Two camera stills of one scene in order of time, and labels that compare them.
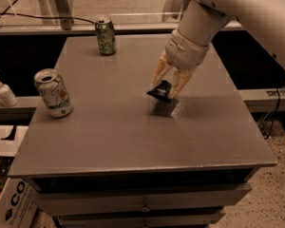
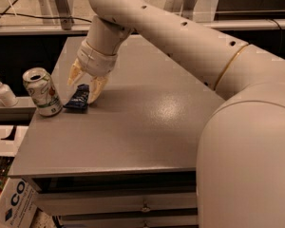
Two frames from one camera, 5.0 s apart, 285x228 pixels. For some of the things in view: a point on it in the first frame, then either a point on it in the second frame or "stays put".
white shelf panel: (6, 147) stays put
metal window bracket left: (63, 7) stays put
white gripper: (184, 52) to (96, 62)
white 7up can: (54, 92) to (41, 87)
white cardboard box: (17, 206) stays put
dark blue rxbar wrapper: (161, 91) to (79, 98)
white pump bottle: (4, 92) stays put
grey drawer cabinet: (123, 159) stays put
